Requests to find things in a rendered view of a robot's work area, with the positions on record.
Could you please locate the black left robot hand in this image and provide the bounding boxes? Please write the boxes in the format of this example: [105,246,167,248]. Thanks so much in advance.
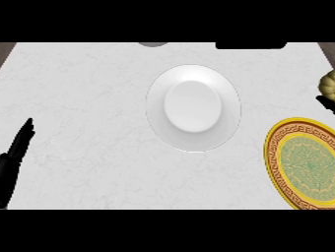
[0,117,37,211]

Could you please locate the yellow green patterned plate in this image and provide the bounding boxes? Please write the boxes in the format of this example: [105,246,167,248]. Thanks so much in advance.
[264,116,335,211]

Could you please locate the white oval plate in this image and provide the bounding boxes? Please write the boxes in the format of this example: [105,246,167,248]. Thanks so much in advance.
[145,64,243,154]

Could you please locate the black appliance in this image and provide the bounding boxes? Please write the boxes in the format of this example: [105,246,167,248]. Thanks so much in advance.
[213,41,289,50]

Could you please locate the grey round object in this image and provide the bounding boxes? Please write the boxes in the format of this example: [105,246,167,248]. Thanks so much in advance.
[136,41,170,48]

